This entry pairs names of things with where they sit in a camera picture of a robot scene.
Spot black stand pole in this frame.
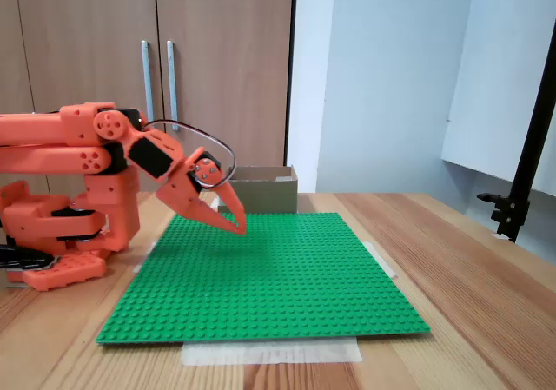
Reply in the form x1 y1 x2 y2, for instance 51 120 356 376
506 14 556 244

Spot green lego baseplate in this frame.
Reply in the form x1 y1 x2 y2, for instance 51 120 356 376
96 212 432 346

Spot metal wardrobe handle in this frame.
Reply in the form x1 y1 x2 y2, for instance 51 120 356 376
166 40 180 133
140 40 156 122

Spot white wall panel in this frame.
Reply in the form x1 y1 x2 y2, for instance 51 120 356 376
441 0 556 196

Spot thin black servo cable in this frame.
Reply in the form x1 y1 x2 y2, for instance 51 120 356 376
142 118 237 189

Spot black stand clamp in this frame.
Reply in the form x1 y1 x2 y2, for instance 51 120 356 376
476 192 531 237

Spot masking tape strip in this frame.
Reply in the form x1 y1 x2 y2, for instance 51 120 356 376
180 336 364 367
362 241 399 279
132 241 158 274

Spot brown cardboard box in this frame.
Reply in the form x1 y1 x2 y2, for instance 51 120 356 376
216 165 300 215

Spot black base clamp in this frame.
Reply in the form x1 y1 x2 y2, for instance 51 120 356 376
0 244 58 274

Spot wooden wardrobe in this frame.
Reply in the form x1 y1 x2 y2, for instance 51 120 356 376
0 0 297 200

